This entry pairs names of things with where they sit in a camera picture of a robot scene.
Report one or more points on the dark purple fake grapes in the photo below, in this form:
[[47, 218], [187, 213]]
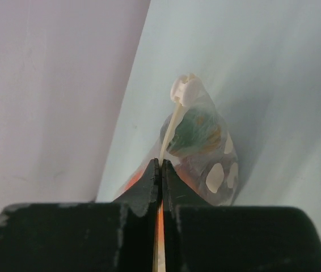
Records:
[[214, 177]]

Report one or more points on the clear zip top bag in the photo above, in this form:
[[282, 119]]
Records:
[[187, 92]]

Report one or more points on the green fake vegetable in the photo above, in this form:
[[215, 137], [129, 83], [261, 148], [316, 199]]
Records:
[[198, 133]]

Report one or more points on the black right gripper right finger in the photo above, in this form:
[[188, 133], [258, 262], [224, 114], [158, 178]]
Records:
[[234, 241]]

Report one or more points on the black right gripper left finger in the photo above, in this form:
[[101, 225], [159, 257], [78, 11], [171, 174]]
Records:
[[114, 236]]

